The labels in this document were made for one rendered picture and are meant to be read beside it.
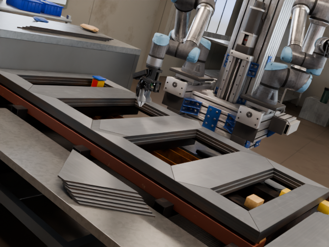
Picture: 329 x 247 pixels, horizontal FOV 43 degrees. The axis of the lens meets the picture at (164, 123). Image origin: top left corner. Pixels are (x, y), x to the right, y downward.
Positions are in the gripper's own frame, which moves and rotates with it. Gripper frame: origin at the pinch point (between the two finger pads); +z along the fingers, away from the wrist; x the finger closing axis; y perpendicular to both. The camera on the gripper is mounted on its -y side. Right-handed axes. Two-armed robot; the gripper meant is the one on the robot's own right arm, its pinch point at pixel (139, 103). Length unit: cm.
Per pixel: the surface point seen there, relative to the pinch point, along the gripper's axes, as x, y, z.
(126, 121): -14.4, 10.9, 5.6
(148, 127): -5.4, 16.7, 5.6
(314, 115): 669, -242, 77
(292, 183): 36, 71, 8
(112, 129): -28.3, 20.4, 5.6
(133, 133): -19.6, 24.3, 5.6
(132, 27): 302, -419, 5
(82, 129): -39.6, 15.9, 7.7
